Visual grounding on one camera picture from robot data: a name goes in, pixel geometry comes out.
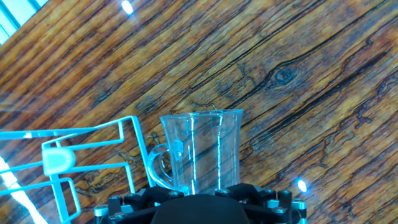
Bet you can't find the glossy wood grain mat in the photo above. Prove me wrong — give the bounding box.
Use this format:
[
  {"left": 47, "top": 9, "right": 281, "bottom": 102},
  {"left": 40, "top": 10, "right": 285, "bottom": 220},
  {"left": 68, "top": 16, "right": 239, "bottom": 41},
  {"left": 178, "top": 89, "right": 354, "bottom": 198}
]
[{"left": 0, "top": 0, "right": 398, "bottom": 224}]

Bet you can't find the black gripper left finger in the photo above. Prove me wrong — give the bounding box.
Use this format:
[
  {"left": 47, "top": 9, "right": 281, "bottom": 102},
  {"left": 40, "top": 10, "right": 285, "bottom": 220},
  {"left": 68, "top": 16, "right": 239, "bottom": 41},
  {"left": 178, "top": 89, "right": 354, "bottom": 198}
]
[{"left": 94, "top": 185, "right": 185, "bottom": 224}]

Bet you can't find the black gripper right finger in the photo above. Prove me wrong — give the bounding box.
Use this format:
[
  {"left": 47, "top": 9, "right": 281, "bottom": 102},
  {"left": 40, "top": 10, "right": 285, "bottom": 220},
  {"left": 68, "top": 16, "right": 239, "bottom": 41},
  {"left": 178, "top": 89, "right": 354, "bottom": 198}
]
[{"left": 214, "top": 182, "right": 308, "bottom": 224}]

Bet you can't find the clear glass cup with handle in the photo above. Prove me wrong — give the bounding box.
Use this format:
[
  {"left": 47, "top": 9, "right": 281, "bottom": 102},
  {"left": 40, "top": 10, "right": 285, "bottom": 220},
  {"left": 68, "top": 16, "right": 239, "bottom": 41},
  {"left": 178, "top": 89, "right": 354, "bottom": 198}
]
[{"left": 147, "top": 109, "right": 244, "bottom": 196}]

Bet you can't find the white wire cup rack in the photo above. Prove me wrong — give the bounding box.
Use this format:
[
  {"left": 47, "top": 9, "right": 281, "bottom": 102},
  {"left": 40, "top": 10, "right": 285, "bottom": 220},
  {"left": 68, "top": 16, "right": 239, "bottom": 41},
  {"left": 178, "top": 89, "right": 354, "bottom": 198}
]
[{"left": 0, "top": 115, "right": 156, "bottom": 224}]

